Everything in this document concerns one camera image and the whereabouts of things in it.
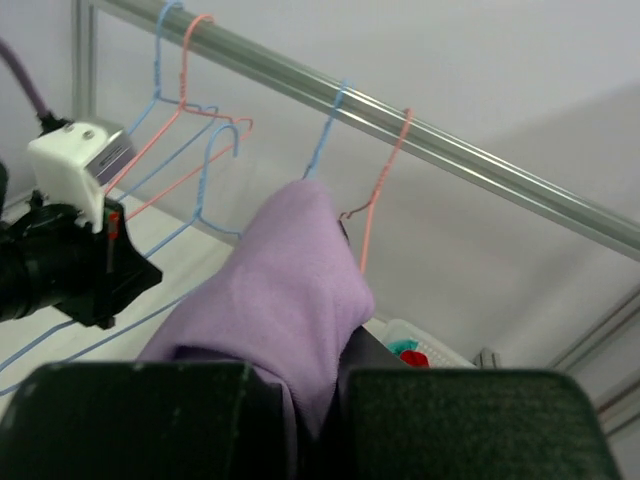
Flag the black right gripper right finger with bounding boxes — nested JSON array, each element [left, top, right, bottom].
[[319, 329, 620, 479]]

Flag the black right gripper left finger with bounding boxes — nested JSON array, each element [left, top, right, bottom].
[[1, 362, 293, 479]]

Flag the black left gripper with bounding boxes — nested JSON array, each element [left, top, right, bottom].
[[14, 190, 163, 330]]

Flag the red trousers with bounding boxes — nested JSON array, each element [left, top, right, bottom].
[[399, 350, 430, 368]]

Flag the teal trousers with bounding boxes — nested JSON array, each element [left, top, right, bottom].
[[387, 339, 418, 356]]

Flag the white plastic mesh basket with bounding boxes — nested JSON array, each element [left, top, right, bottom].
[[381, 319, 474, 368]]

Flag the lilac purple trousers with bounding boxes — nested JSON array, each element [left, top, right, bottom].
[[139, 179, 375, 436]]

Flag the blue hanger with lilac trousers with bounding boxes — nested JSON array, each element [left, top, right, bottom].
[[0, 122, 244, 396]]

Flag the light blue wire hanger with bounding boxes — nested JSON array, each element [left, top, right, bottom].
[[0, 0, 221, 391]]

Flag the pink wire hanger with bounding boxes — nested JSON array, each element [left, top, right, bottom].
[[338, 108, 414, 275], [99, 1, 253, 237]]

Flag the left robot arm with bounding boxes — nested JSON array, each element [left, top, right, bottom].
[[1, 190, 163, 330]]

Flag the blue hanger with patterned trousers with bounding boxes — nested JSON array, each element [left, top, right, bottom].
[[302, 79, 350, 179]]

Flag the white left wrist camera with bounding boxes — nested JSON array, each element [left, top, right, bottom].
[[26, 117, 135, 233]]

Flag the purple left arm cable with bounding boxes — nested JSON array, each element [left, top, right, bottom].
[[0, 37, 71, 137]]

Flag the aluminium frame structure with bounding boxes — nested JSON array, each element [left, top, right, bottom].
[[69, 0, 640, 441]]

